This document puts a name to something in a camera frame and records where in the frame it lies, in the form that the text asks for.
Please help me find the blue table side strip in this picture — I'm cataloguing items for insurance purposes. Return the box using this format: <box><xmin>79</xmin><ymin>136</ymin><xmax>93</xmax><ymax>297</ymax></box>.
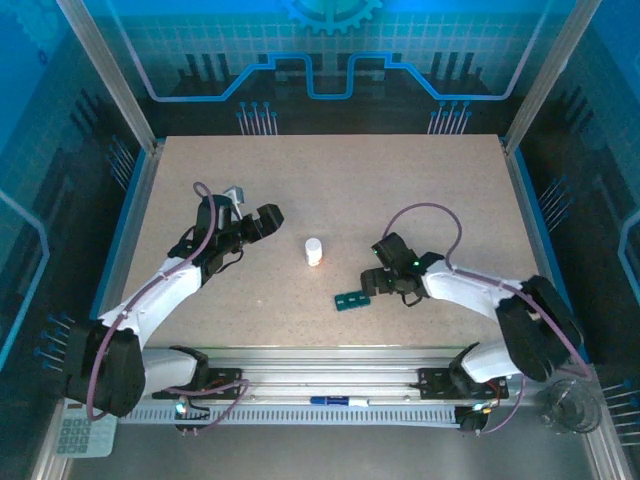
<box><xmin>92</xmin><ymin>149</ymin><xmax>151</xmax><ymax>321</ymax></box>
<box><xmin>514</xmin><ymin>147</ymin><xmax>576</xmax><ymax>301</ymax></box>

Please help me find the blue white marker pen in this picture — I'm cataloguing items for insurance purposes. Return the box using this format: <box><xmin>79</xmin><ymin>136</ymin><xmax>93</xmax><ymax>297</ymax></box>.
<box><xmin>309</xmin><ymin>395</ymin><xmax>371</xmax><ymax>408</ymax></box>

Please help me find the clear glass beaker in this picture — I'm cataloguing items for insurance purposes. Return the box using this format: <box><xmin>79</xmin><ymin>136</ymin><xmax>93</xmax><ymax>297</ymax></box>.
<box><xmin>537</xmin><ymin>378</ymin><xmax>601</xmax><ymax>435</ymax></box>

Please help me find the white calculator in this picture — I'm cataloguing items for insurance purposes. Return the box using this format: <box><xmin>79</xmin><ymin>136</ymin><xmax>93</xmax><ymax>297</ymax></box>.
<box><xmin>54</xmin><ymin>401</ymin><xmax>120</xmax><ymax>459</ymax></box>

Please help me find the aluminium corner beam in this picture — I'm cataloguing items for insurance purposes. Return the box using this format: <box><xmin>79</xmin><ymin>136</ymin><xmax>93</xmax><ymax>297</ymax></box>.
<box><xmin>587</xmin><ymin>432</ymin><xmax>632</xmax><ymax>480</ymax></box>
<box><xmin>29</xmin><ymin>452</ymin><xmax>71</xmax><ymax>480</ymax></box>

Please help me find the long aluminium base rail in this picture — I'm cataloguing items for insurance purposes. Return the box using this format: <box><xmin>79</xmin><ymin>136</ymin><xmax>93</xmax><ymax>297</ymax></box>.
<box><xmin>119</xmin><ymin>343</ymin><xmax>546</xmax><ymax>407</ymax></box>

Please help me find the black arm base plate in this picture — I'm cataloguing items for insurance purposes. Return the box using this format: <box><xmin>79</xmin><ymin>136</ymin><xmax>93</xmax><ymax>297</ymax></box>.
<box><xmin>197</xmin><ymin>367</ymin><xmax>245</xmax><ymax>401</ymax></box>
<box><xmin>417</xmin><ymin>367</ymin><xmax>510</xmax><ymax>401</ymax></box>

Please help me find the grey slotted cable duct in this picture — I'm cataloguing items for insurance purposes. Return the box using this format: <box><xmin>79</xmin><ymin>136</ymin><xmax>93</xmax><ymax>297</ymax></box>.
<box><xmin>118</xmin><ymin>402</ymin><xmax>464</xmax><ymax>427</ymax></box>

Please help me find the black cable hub with LED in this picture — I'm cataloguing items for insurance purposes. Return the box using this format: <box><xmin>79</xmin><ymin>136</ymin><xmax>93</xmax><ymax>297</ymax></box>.
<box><xmin>455</xmin><ymin>402</ymin><xmax>496</xmax><ymax>435</ymax></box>
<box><xmin>172</xmin><ymin>394</ymin><xmax>211</xmax><ymax>437</ymax></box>

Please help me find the aluminium frame post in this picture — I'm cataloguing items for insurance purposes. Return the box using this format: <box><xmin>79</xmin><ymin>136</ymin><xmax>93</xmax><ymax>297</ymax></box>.
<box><xmin>501</xmin><ymin>0</ymin><xmax>605</xmax><ymax>154</ymax></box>
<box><xmin>54</xmin><ymin>0</ymin><xmax>166</xmax><ymax>154</ymax></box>

